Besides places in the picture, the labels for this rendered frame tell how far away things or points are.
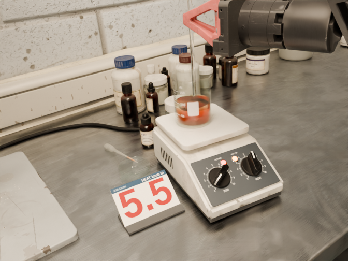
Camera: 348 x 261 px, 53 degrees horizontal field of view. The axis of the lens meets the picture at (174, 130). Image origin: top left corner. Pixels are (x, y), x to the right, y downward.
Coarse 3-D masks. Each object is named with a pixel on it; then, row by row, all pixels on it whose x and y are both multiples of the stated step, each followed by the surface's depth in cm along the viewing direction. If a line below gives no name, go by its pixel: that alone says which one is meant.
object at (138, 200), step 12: (156, 180) 54; (120, 192) 52; (132, 192) 52; (144, 192) 52; (156, 192) 53; (168, 192) 53; (120, 204) 51; (132, 204) 51; (144, 204) 52; (156, 204) 52; (132, 216) 50
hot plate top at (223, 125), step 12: (216, 108) 62; (156, 120) 60; (168, 120) 60; (216, 120) 58; (228, 120) 58; (240, 120) 58; (168, 132) 56; (180, 132) 55; (192, 132) 55; (204, 132) 55; (216, 132) 55; (228, 132) 54; (240, 132) 55; (180, 144) 52; (192, 144) 52; (204, 144) 53
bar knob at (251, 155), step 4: (252, 152) 52; (248, 156) 52; (252, 156) 52; (244, 160) 53; (248, 160) 52; (252, 160) 51; (256, 160) 51; (244, 164) 52; (248, 164) 52; (252, 164) 51; (256, 164) 51; (260, 164) 53; (244, 168) 52; (248, 168) 52; (252, 168) 51; (256, 168) 51; (260, 168) 52; (248, 172) 52; (252, 172) 51; (256, 172) 51
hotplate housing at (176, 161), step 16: (160, 128) 61; (160, 144) 60; (176, 144) 56; (224, 144) 55; (240, 144) 55; (160, 160) 62; (176, 160) 54; (192, 160) 52; (176, 176) 56; (192, 176) 51; (192, 192) 52; (256, 192) 51; (272, 192) 52; (208, 208) 48; (224, 208) 49; (240, 208) 51
